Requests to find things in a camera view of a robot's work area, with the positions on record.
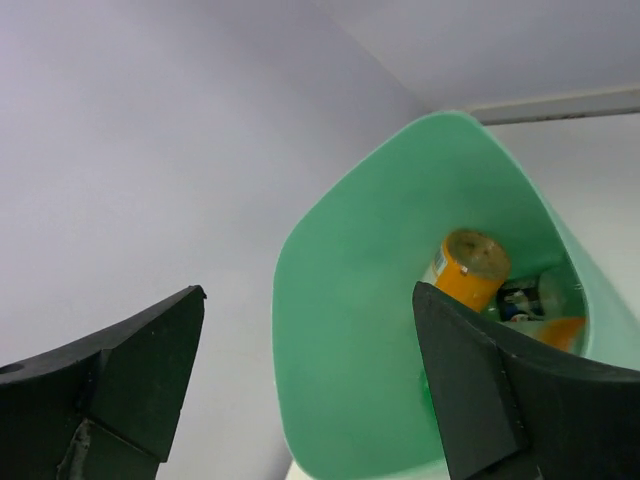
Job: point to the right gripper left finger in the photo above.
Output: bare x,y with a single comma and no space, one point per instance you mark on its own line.
105,406

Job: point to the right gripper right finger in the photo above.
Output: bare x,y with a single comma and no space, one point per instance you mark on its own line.
510,407

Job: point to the tall orange label bottle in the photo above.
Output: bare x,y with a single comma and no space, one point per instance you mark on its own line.
564,333

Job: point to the short orange bottle yellow cap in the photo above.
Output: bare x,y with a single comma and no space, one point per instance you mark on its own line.
470,267

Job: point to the clear Pepsi bottle black cap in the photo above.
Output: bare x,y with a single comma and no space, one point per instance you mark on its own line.
534,298

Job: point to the green plastic bin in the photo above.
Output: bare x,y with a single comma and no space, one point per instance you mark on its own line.
346,353

